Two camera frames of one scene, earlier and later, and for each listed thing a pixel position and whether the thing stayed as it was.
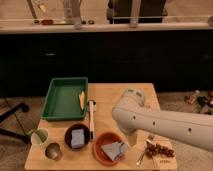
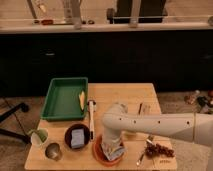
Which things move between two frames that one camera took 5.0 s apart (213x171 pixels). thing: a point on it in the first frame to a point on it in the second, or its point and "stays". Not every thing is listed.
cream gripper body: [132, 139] to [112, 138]
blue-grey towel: [115, 150] stays
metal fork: [148, 140] stays
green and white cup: [40, 136] stays
